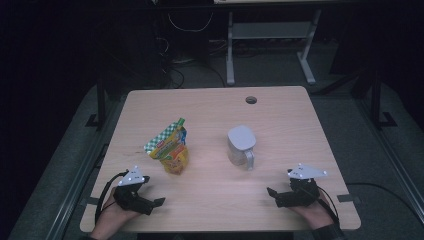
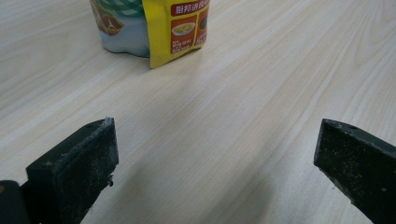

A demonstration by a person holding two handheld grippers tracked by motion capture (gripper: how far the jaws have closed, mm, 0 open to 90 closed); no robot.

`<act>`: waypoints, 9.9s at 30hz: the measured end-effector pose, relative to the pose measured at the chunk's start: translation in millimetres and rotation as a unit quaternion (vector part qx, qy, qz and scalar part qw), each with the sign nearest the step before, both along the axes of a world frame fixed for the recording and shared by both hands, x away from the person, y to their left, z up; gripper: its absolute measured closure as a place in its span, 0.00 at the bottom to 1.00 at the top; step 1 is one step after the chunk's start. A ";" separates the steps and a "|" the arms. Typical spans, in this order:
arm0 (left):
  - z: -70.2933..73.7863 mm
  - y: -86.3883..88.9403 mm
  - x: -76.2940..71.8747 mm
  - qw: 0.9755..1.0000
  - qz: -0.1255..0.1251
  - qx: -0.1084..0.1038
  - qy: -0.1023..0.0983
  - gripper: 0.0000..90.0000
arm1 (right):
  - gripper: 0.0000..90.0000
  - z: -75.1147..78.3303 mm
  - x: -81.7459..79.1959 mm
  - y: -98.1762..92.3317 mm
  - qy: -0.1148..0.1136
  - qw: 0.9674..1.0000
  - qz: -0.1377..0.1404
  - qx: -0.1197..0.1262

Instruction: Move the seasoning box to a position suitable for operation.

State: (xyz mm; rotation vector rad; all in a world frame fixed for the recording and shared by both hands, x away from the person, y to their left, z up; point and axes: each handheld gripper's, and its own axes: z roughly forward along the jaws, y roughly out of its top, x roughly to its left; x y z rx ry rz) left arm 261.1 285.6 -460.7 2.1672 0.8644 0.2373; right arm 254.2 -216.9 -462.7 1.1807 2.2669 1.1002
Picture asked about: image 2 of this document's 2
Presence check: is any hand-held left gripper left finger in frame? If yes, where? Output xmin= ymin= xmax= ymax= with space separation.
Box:
xmin=25 ymin=117 xmax=120 ymax=224

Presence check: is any yellow seasoning pouch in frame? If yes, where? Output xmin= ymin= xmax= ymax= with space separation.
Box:
xmin=89 ymin=0 xmax=211 ymax=69

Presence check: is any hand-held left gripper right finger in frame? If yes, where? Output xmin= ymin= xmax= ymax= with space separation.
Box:
xmin=313 ymin=118 xmax=396 ymax=224

